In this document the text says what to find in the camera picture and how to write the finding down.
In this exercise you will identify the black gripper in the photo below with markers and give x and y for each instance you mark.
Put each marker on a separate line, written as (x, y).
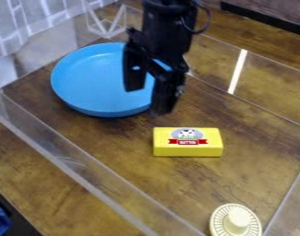
(162, 40)

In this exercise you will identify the yellow butter brick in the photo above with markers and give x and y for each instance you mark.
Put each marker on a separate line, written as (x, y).
(186, 142)

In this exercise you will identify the blue round tray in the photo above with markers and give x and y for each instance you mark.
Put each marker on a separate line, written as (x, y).
(87, 81)

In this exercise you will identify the clear acrylic barrier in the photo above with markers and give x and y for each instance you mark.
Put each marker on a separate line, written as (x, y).
(137, 207)

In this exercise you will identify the cream round lid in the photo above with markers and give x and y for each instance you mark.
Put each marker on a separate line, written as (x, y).
(234, 220)

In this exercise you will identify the clear acrylic corner bracket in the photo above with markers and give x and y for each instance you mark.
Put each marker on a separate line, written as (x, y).
(104, 17)

